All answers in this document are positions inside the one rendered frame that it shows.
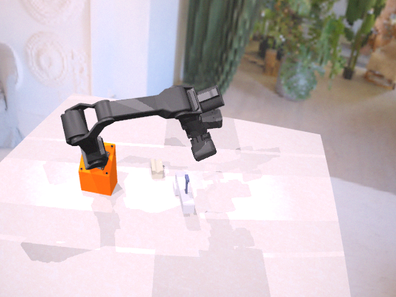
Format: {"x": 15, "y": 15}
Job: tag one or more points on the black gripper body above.
{"x": 203, "y": 147}

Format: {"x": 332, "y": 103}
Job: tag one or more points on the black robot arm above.
{"x": 179, "y": 101}

